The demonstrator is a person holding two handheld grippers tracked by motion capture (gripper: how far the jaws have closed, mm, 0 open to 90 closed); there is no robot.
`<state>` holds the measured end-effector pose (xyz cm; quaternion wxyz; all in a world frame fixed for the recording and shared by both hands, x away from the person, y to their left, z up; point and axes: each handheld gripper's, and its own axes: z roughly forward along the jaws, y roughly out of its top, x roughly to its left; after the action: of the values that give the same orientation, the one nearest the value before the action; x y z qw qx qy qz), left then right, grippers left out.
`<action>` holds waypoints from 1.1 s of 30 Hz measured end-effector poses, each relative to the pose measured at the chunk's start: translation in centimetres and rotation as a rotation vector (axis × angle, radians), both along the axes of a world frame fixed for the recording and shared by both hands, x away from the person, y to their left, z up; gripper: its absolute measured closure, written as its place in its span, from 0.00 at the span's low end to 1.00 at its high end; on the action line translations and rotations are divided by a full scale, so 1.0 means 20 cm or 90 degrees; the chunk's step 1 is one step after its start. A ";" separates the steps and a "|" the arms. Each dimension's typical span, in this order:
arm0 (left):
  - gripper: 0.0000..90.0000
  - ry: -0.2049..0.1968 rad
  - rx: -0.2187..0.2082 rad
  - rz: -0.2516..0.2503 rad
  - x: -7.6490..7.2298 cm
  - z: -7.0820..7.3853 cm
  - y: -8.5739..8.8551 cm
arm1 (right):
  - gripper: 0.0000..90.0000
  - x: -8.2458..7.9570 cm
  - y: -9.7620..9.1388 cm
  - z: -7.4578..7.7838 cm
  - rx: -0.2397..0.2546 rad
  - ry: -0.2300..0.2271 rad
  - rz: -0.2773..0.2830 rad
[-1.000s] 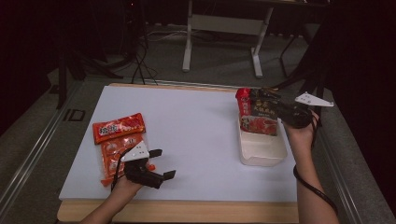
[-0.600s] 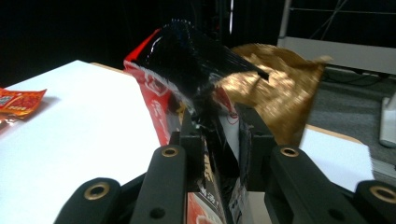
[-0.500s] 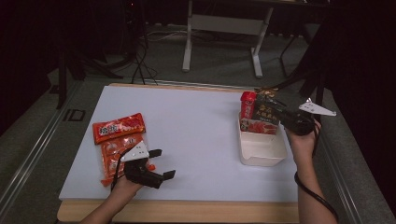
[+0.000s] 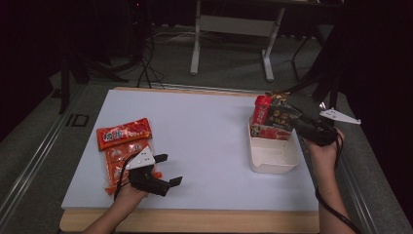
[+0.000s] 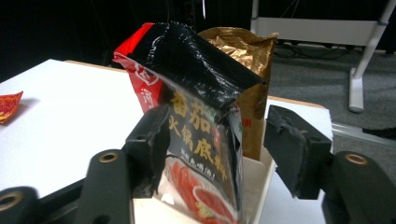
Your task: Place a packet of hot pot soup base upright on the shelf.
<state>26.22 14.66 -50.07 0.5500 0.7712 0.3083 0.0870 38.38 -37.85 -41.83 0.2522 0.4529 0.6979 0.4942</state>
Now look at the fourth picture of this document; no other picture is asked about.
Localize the white table mat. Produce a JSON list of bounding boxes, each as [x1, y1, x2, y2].
[[61, 89, 319, 213]]

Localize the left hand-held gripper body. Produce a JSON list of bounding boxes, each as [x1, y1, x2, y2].
[[125, 145, 172, 198]]

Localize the black chair frame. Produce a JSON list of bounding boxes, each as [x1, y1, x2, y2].
[[276, 23, 346, 113]]

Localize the person's left hand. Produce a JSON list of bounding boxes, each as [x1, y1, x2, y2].
[[114, 165, 156, 211]]

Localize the black floor cables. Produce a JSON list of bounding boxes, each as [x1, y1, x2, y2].
[[135, 32, 167, 90]]

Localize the white divided food container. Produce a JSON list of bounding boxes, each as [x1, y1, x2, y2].
[[247, 115, 301, 175]]

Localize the black metal stand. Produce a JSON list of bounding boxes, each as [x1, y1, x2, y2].
[[57, 45, 131, 115]]

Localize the white desk frame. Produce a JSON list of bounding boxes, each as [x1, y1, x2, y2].
[[189, 0, 287, 83]]

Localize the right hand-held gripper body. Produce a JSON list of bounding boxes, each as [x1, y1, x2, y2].
[[291, 107, 362, 148]]

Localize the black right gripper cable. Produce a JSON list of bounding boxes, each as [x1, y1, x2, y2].
[[314, 130, 362, 234]]

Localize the orange jelly cup packet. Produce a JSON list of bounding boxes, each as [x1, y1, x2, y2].
[[95, 117, 164, 196]]

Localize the red and black seasoning packet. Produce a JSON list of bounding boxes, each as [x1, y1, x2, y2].
[[250, 94, 304, 141]]

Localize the person's right hand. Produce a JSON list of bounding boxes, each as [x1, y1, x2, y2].
[[304, 127, 346, 178]]

